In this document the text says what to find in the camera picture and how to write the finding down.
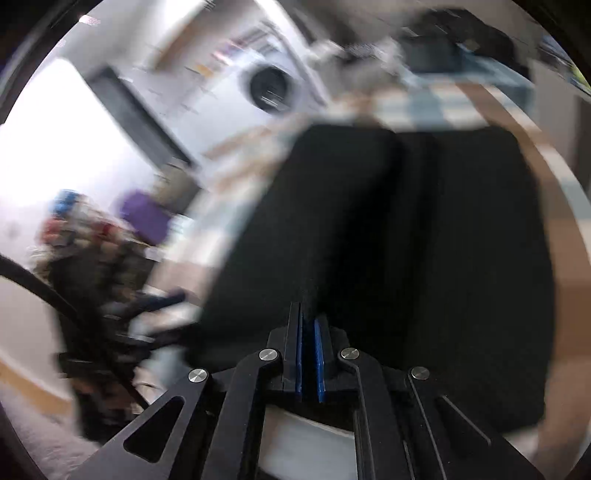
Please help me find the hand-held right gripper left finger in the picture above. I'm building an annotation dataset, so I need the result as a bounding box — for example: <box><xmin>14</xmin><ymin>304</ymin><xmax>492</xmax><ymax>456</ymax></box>
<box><xmin>69</xmin><ymin>302</ymin><xmax>303</xmax><ymax>480</ymax></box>

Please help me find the black fleece garment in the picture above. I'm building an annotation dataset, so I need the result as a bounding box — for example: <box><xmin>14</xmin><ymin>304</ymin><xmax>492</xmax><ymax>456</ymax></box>
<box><xmin>187</xmin><ymin>122</ymin><xmax>557</xmax><ymax>435</ymax></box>

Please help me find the black tablet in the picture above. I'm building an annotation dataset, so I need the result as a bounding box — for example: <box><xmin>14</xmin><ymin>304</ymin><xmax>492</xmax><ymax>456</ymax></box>
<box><xmin>406</xmin><ymin>34</ymin><xmax>455</xmax><ymax>72</ymax></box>

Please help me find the white washing machine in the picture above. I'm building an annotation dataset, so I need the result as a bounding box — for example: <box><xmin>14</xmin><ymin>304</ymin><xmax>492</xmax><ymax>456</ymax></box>
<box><xmin>185</xmin><ymin>23</ymin><xmax>333</xmax><ymax>158</ymax></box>

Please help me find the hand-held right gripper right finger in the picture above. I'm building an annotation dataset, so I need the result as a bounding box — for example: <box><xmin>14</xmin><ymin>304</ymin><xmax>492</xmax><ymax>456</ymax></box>
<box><xmin>314</xmin><ymin>314</ymin><xmax>546</xmax><ymax>480</ymax></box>

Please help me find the checked table mat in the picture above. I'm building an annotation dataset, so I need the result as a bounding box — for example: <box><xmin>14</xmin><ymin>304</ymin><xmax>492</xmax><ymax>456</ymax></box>
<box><xmin>139</xmin><ymin>83</ymin><xmax>591</xmax><ymax>462</ymax></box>

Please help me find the purple cloth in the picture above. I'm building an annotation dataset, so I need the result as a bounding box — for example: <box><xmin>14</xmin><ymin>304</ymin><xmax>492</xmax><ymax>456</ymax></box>
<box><xmin>117</xmin><ymin>191</ymin><xmax>171</xmax><ymax>245</ymax></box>

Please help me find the pile of black clothes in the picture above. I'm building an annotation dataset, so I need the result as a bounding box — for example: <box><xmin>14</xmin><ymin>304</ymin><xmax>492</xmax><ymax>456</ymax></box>
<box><xmin>416</xmin><ymin>7</ymin><xmax>532</xmax><ymax>75</ymax></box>

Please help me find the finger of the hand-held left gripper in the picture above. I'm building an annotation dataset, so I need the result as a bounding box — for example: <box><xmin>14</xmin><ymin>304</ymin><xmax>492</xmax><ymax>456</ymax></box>
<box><xmin>131</xmin><ymin>288</ymin><xmax>188</xmax><ymax>317</ymax></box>

